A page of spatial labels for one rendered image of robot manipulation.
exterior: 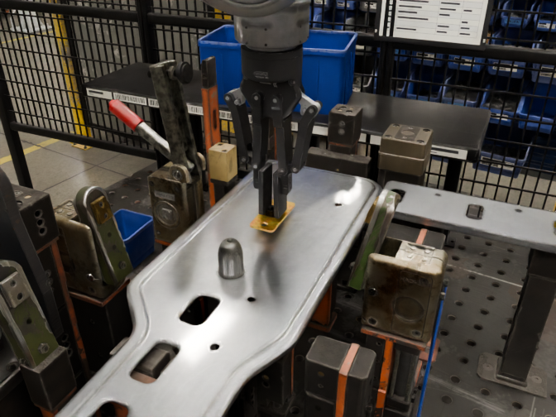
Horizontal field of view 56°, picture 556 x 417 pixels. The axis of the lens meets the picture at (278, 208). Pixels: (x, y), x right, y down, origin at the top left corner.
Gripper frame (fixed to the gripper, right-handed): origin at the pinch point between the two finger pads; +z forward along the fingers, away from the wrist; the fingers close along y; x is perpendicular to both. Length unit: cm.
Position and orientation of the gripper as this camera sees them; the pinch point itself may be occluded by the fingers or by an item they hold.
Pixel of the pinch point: (272, 190)
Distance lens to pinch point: 73.9
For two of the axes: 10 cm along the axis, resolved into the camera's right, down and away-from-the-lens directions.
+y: 9.1, 2.1, -3.5
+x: 4.1, -4.7, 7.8
